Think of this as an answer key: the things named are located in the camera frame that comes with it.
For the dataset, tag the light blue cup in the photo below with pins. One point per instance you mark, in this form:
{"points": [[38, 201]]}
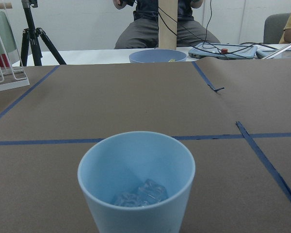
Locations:
{"points": [[122, 163]]}

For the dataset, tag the blue bowl with fork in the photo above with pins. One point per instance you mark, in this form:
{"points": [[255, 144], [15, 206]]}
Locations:
{"points": [[157, 56]]}

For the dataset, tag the ice cubes in cup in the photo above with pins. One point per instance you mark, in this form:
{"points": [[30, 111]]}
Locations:
{"points": [[149, 193]]}

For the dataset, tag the grey office chair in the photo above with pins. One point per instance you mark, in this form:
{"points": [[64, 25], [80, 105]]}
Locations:
{"points": [[274, 28]]}

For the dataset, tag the green cup on rack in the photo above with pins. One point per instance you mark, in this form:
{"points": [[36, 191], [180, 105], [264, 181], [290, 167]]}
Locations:
{"points": [[7, 42]]}

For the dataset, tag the cardboard post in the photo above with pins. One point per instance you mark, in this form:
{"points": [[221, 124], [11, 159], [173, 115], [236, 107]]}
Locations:
{"points": [[168, 16]]}

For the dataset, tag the black camera tripod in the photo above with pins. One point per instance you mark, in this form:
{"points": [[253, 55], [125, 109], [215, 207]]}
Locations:
{"points": [[30, 38]]}

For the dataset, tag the white wire cup rack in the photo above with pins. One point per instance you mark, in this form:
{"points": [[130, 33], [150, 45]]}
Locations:
{"points": [[11, 76]]}

